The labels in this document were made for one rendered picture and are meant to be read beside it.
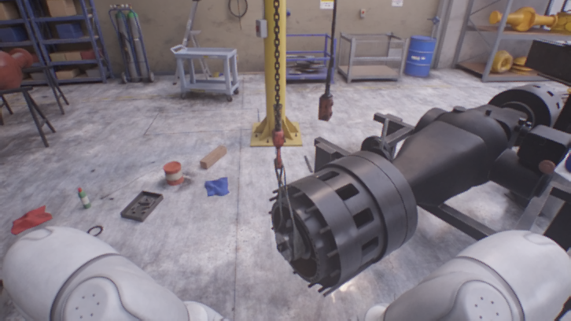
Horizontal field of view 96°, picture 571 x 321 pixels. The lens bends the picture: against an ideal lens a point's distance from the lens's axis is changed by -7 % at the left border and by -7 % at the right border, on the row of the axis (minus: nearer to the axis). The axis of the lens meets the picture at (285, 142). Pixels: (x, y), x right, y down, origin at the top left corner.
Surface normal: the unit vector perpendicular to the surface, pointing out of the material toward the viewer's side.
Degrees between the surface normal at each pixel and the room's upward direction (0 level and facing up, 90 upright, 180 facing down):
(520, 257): 2
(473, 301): 25
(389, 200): 43
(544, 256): 15
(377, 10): 90
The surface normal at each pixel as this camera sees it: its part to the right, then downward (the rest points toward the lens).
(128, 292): 0.76, -0.65
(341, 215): 0.32, -0.47
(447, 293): -0.76, -0.64
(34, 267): -0.18, -0.60
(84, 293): 0.05, -0.55
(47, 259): -0.07, -0.78
